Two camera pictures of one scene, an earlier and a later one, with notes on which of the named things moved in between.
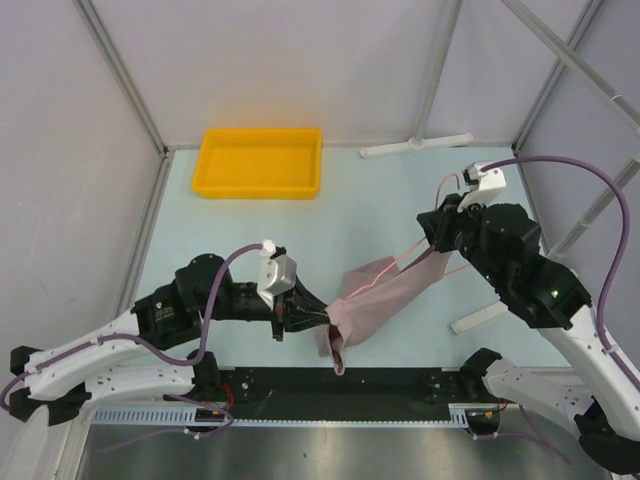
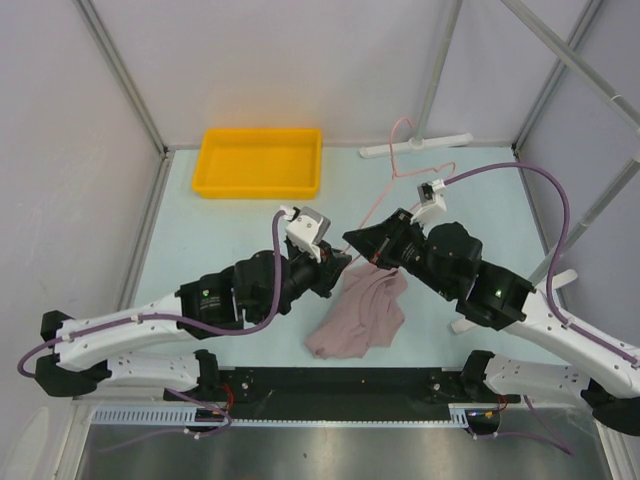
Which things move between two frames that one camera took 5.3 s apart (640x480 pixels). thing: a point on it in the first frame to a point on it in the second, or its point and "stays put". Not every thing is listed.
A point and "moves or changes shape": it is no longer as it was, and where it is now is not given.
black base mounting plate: [357, 392] stays put
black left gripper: [303, 311] to [328, 270]
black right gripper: [437, 224] to [378, 242]
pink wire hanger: [416, 245] moves or changes shape
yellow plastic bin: [259, 163] stays put
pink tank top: [371, 286] moves or changes shape
